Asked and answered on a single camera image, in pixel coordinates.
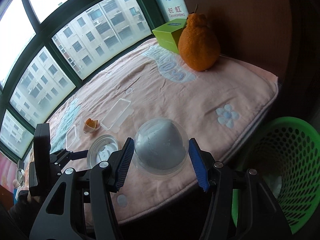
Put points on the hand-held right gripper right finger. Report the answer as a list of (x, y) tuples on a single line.
[(198, 165)]

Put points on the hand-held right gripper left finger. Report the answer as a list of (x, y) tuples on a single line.
[(125, 162)]

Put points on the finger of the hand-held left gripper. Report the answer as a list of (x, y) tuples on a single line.
[(78, 154)]

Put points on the round clear plastic pudding cup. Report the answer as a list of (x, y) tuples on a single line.
[(102, 150)]

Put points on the orange peel piece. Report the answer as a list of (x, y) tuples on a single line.
[(91, 123)]

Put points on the clear plastic dome lid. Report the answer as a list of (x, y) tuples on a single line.
[(160, 147)]

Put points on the clear rectangular plastic tray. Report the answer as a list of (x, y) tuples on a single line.
[(117, 113)]

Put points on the white tissue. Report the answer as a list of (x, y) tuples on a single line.
[(273, 183)]

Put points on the green plastic mesh basket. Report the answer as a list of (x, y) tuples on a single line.
[(295, 160)]

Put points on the person's left forearm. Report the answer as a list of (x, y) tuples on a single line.
[(22, 210)]

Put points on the small clear plastic tray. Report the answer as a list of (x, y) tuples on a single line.
[(72, 138)]

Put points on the pink printed cloth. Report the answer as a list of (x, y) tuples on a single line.
[(7, 172)]

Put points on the pink flower-print blanket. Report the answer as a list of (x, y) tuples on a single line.
[(175, 100)]

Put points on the beige apartment building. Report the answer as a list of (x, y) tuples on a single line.
[(82, 45)]

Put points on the bumpy orange citrus fruit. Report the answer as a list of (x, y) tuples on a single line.
[(198, 47)]

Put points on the green tissue box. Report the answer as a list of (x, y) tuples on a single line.
[(165, 33)]

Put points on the brown wooden wardrobe panel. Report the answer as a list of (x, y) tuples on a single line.
[(237, 12)]

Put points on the white outdoor unit leaf logo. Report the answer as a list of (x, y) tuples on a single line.
[(172, 0)]

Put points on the dark green window frame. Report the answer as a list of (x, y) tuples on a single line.
[(45, 37)]

